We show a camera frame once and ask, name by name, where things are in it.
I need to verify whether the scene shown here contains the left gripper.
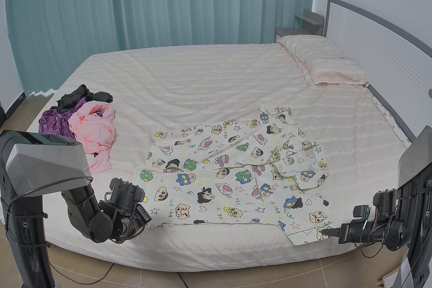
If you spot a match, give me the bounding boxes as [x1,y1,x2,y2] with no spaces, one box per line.
[126,203,151,240]

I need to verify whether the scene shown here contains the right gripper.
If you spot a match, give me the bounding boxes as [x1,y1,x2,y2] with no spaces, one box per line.
[338,222,373,244]

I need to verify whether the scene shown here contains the white printed pyjama top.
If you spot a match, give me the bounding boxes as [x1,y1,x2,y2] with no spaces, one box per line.
[134,105,335,245]

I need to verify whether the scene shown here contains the bed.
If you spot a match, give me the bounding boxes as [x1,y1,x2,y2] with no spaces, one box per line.
[0,0,432,275]

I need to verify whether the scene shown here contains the pink garment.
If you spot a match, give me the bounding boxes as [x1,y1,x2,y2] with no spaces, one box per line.
[68,101,116,175]

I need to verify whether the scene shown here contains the purple satin garment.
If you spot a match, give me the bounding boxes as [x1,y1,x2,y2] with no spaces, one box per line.
[39,99,85,139]

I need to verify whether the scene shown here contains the black garment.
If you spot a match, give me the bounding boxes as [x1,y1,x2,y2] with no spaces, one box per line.
[58,84,113,114]

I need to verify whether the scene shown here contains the pale pink pillow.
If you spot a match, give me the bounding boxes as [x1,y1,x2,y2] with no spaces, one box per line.
[277,34,369,86]

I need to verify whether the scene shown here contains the grey bedside table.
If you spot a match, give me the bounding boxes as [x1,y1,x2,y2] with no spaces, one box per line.
[275,9,324,42]

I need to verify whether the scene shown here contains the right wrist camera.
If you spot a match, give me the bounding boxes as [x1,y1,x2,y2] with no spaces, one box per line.
[353,205,371,223]

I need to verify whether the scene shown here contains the black cable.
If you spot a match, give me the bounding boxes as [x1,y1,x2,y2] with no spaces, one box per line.
[50,263,114,282]
[359,240,386,259]
[112,225,146,244]

